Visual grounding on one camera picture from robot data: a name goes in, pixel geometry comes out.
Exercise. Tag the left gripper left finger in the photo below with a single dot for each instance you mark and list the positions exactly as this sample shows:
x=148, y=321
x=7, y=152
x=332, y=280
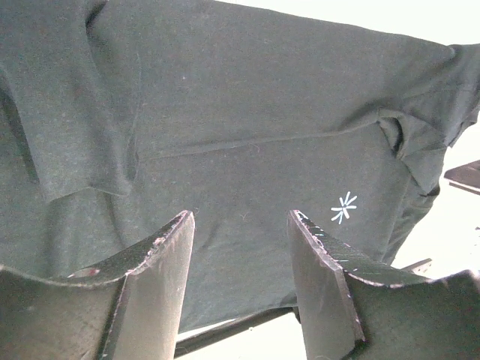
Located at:
x=127, y=306

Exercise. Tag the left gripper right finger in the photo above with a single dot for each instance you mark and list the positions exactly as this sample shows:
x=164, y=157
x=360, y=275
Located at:
x=352, y=307

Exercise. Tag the black t shirt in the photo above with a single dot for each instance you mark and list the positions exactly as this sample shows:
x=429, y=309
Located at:
x=117, y=115

